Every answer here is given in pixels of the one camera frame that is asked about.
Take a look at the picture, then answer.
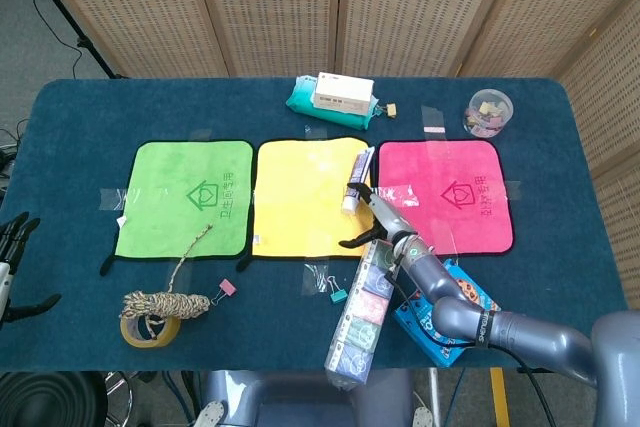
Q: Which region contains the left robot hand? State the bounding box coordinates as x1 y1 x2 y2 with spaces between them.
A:
0 211 62 328

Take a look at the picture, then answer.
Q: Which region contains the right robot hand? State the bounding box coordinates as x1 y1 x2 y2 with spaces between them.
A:
338 182 418 251

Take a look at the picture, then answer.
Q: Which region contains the purple white tube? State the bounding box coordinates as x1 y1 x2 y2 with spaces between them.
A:
341 146 376 214

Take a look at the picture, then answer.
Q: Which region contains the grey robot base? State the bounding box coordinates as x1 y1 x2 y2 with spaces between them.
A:
192 369 436 427

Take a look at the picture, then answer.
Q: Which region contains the pink microfiber cloth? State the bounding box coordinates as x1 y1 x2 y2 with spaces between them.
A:
374 139 517 258

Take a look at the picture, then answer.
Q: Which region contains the yellow microfiber cloth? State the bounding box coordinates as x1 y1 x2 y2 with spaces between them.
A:
236 136 381 273

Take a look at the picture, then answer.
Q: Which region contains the teal binder clip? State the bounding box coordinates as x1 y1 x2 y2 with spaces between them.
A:
325 275 350 305

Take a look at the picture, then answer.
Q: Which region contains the long clear snack pack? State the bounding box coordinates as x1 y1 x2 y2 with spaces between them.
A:
324 238 406 389

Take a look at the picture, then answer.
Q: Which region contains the white cardboard box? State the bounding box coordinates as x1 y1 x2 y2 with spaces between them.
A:
312 72 376 118

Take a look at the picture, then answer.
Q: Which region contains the teal wet wipes pack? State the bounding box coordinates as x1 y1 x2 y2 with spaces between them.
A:
285 75 378 131

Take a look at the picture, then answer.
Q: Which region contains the blue cookie box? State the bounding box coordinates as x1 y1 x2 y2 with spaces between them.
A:
395 258 502 368

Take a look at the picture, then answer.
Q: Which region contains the clear jar of clips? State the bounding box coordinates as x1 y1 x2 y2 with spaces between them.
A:
462 89 515 139

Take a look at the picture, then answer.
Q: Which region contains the yellow tape roll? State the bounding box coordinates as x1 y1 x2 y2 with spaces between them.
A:
119 314 183 349

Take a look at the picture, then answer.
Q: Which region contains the pink binder clip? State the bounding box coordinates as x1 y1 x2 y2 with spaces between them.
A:
210 278 237 306

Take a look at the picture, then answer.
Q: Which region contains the green microfiber cloth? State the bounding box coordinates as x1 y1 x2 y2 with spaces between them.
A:
99 140 255 277

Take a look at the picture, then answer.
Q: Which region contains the woven folding screen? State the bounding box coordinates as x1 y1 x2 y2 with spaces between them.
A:
22 0 640 311

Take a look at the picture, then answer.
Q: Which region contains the black tripod stand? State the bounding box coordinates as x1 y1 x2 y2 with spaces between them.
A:
12 0 126 80

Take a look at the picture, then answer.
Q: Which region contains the twisted rope bundle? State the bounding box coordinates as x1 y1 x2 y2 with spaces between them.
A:
118 224 214 343

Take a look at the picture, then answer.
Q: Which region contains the black cable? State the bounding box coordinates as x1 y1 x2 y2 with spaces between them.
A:
19 0 84 81

